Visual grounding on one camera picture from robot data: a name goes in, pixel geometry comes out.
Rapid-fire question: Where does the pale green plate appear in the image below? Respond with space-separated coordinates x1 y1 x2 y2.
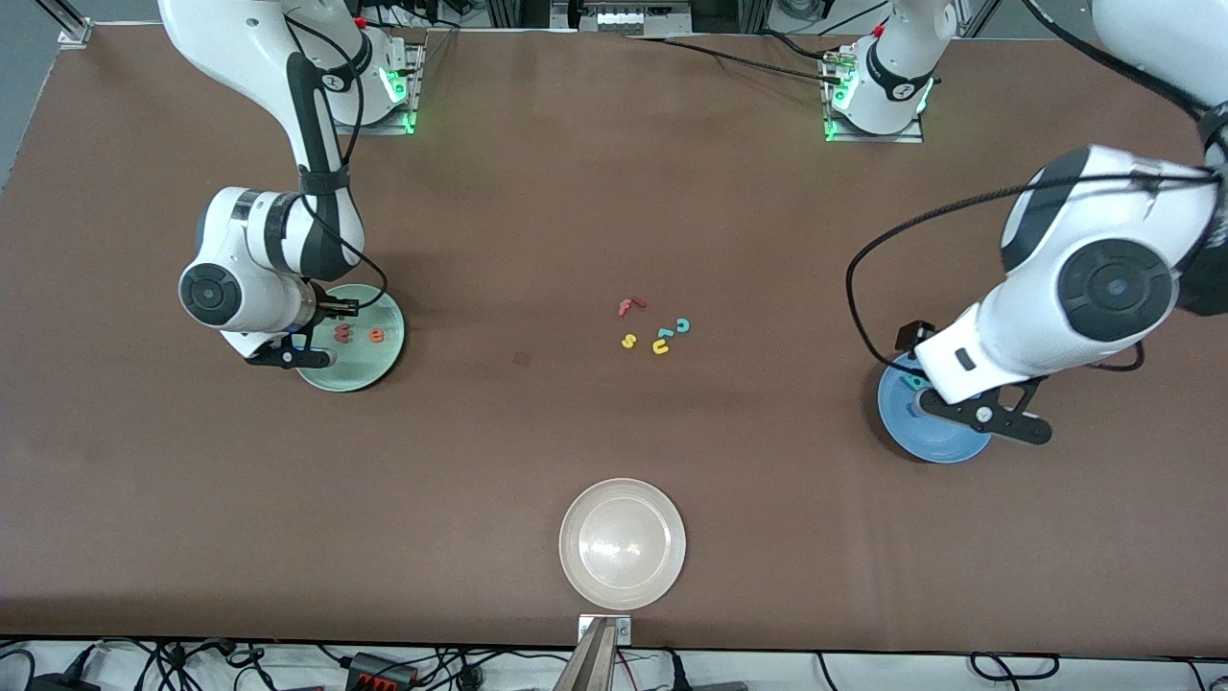
293 283 406 393

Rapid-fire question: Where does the blue plate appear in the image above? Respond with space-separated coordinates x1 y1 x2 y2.
877 353 996 465

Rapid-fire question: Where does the black orange power strip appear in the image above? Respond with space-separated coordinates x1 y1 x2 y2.
345 651 420 691

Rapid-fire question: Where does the beige plate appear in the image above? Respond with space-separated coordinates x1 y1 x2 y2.
558 477 688 611

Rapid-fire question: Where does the grey metal equipment box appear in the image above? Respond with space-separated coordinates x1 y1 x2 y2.
552 0 694 37

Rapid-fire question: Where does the black right camera bracket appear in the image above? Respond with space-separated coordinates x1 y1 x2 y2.
245 326 337 370

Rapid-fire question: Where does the black camera bracket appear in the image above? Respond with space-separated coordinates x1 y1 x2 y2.
919 377 1053 447
245 326 337 370

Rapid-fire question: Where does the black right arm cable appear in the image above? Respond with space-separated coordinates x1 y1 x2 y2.
283 10 390 313

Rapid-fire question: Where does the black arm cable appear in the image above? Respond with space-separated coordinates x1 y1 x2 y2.
846 0 1228 375
283 10 390 313

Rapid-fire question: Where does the black left camera bracket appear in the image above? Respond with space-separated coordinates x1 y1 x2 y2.
919 377 1053 447

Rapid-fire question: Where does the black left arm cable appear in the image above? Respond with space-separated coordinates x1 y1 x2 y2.
846 0 1228 375

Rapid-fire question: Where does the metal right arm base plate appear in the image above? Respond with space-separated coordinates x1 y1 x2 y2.
331 43 425 135

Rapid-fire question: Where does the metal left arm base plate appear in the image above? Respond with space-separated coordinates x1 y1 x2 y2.
823 48 925 145

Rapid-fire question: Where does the black looped cable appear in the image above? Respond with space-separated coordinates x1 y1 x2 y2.
969 653 1061 682

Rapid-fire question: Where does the short black table cable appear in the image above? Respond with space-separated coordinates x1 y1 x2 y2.
758 29 845 63

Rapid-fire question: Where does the long black table cable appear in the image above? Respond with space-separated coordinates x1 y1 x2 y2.
628 36 845 83

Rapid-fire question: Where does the aluminium frame profile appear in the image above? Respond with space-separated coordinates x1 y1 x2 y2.
38 0 94 47

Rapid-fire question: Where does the small metal clamp bracket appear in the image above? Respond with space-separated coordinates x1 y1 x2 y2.
578 614 632 646

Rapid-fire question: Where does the grey camera pole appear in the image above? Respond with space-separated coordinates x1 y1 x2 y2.
553 619 620 691

